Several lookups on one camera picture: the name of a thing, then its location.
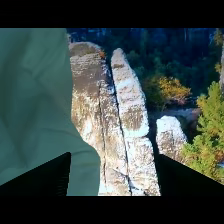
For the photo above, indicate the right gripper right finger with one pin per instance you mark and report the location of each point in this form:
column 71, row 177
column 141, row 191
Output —
column 186, row 181

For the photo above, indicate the pale collared shirt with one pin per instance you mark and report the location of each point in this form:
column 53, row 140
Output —
column 33, row 110

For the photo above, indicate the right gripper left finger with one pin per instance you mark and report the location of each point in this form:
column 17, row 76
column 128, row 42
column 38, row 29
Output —
column 43, row 178

